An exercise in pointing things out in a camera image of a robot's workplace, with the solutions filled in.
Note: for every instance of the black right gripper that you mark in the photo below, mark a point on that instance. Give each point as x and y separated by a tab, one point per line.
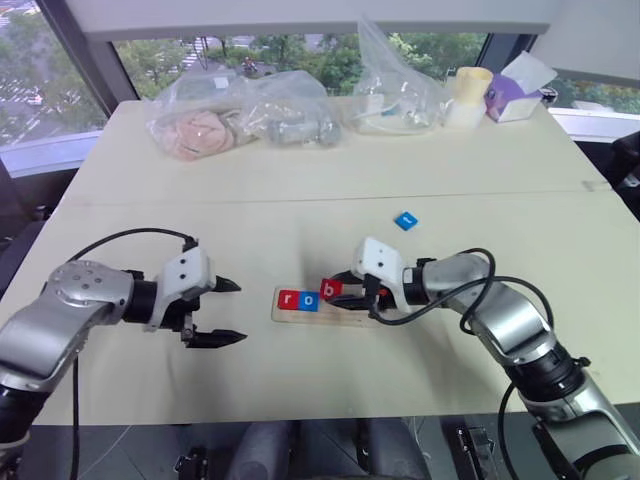
357	300

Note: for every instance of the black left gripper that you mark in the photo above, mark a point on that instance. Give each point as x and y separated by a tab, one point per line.
177	315

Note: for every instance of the red letter block b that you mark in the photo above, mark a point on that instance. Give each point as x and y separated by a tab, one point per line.
331	289

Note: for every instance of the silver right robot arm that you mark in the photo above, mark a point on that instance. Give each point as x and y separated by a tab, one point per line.
515	320

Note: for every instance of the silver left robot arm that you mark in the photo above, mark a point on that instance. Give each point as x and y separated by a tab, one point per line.
45	325

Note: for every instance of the wooden letter tray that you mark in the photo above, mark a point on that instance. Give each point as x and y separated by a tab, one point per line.
330	316

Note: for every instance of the blue letter block o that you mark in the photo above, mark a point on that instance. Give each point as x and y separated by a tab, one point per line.
309	301

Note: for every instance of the red letter block r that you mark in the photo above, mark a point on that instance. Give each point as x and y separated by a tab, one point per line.
288	300

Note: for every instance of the blue letter block t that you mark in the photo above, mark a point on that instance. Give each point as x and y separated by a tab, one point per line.
405	220

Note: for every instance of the grey rounded robot leg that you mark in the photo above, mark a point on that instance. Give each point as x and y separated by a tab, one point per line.
262	450

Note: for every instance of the clear bag with grey items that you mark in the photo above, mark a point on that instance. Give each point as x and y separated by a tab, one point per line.
300	122

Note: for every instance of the clear bag with pink plush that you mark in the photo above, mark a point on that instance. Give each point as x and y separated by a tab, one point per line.
200	132

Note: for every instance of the tall clear plastic bag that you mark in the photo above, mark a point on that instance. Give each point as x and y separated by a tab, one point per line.
395	90

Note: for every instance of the dark chair beside window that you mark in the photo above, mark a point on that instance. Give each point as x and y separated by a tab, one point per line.
20	225

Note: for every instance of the cream cylinder cup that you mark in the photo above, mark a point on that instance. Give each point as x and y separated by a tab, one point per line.
472	85

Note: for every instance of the purple tissue box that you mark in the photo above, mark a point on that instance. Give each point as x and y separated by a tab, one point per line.
510	100

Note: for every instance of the small black gadget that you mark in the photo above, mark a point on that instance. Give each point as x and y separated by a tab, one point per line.
549	95

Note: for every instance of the black office chair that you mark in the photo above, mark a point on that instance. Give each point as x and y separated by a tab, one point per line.
625	165

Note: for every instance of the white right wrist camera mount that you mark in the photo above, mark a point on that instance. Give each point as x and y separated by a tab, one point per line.
382	262

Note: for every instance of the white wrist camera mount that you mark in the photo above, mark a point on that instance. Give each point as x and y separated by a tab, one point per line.
382	262
182	272

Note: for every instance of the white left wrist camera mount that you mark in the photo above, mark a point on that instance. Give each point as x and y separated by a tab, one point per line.
182	272

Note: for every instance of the black bracket under table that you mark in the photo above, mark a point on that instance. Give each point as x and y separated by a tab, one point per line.
192	462
472	450

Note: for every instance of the dark window frame post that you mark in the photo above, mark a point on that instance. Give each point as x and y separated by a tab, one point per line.
85	60

